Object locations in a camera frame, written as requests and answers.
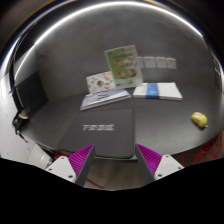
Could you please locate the yellow computer mouse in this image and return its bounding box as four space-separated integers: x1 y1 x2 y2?
191 112 208 128

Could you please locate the white grey keyboard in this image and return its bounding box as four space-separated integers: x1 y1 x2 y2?
80 89 131 111

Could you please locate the dark grey desk mat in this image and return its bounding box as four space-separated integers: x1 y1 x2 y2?
59 109 134 159

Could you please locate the white paper sheet on wall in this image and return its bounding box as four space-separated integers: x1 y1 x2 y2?
156 57 167 68
166 58 177 69
144 57 156 68

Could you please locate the white box with blue band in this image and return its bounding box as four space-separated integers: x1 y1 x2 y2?
133 82 183 101

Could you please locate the red metal table frame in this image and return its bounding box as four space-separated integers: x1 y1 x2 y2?
175 133 223 167

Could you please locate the white colourful picture card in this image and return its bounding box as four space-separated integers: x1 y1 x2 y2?
86 71 116 94

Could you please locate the black monitor panel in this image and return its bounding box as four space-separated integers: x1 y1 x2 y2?
16 72 48 118

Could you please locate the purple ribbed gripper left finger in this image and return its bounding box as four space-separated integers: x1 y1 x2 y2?
45 143 97 188

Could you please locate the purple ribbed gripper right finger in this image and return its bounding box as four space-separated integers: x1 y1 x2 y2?
134 143 185 185

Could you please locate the black chair with cap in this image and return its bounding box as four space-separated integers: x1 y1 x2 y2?
12 112 29 142

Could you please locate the green white upright booklet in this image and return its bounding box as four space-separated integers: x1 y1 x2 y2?
105 45 143 88

